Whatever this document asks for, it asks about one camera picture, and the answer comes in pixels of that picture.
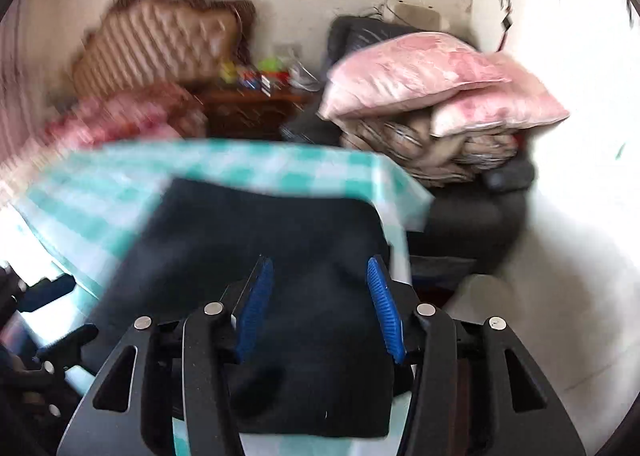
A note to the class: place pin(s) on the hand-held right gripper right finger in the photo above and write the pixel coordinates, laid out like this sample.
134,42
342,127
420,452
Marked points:
385,311

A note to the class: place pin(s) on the tufted headboard with wooden frame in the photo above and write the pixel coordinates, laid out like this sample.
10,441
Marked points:
160,36

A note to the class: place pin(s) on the black pants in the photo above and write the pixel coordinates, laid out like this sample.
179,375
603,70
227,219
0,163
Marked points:
280,226

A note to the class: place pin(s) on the pink pillow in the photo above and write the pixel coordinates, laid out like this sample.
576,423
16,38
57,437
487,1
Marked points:
400,71
510,106

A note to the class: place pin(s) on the black chair with dark clothes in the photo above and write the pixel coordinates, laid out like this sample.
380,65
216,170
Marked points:
470,221

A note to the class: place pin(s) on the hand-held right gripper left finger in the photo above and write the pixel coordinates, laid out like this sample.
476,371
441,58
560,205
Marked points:
255,316

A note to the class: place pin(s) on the red floral pillow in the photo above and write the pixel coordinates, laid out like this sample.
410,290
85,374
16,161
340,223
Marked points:
125,111

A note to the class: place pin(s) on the pink curtain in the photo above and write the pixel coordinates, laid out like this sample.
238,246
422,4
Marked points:
17,86

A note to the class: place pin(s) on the teal checked bedsheet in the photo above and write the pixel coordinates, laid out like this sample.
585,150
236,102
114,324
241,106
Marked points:
150,164

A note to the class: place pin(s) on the striped brown blanket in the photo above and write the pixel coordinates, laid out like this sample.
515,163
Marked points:
400,141

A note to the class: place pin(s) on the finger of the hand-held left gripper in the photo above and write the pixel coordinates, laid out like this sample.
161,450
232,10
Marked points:
47,293
70,343

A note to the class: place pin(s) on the dark wooden nightstand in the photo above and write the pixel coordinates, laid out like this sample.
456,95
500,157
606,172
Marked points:
250,111

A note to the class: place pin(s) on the green plastic toy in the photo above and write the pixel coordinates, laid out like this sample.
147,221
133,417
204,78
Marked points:
272,65

